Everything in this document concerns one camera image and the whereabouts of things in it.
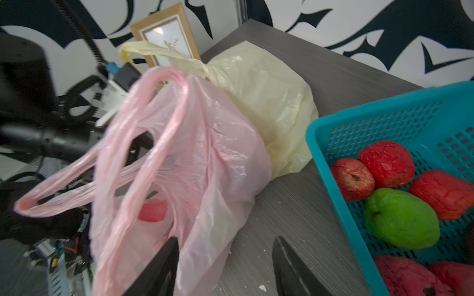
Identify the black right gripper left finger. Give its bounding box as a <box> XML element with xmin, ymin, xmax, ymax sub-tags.
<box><xmin>123</xmin><ymin>237</ymin><xmax>180</xmax><ymax>296</ymax></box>

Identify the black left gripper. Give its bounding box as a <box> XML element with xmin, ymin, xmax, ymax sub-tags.
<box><xmin>0</xmin><ymin>110</ymin><xmax>154</xmax><ymax>245</ymax></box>

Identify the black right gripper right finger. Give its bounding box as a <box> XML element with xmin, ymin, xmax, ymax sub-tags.
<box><xmin>272</xmin><ymin>236</ymin><xmax>332</xmax><ymax>296</ymax></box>

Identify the pink plastic bag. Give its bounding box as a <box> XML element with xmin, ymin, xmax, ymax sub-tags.
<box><xmin>14</xmin><ymin>67</ymin><xmax>272</xmax><ymax>296</ymax></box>

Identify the smooth red apple with stem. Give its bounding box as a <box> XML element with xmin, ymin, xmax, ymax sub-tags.
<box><xmin>330</xmin><ymin>158</ymin><xmax>376</xmax><ymax>202</ymax></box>

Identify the red strawberry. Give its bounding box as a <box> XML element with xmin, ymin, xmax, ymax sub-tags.
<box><xmin>357</xmin><ymin>141</ymin><xmax>415</xmax><ymax>188</ymax></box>
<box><xmin>409</xmin><ymin>170</ymin><xmax>474</xmax><ymax>221</ymax></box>

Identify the yellow plastic bag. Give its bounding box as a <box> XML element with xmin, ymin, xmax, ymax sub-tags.
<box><xmin>118</xmin><ymin>41</ymin><xmax>318</xmax><ymax>178</ymax></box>

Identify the gold framed picture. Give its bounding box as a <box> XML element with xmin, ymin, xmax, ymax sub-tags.
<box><xmin>130</xmin><ymin>3</ymin><xmax>201</xmax><ymax>60</ymax></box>

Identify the teal perforated plastic basket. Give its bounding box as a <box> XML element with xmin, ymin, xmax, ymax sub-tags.
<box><xmin>306</xmin><ymin>81</ymin><xmax>474</xmax><ymax>296</ymax></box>

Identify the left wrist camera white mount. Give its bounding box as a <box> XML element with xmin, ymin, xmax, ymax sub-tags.
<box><xmin>91</xmin><ymin>62</ymin><xmax>141</xmax><ymax>127</ymax></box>

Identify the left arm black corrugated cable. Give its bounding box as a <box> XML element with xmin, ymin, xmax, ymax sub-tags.
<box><xmin>49</xmin><ymin>0</ymin><xmax>110</xmax><ymax>67</ymax></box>

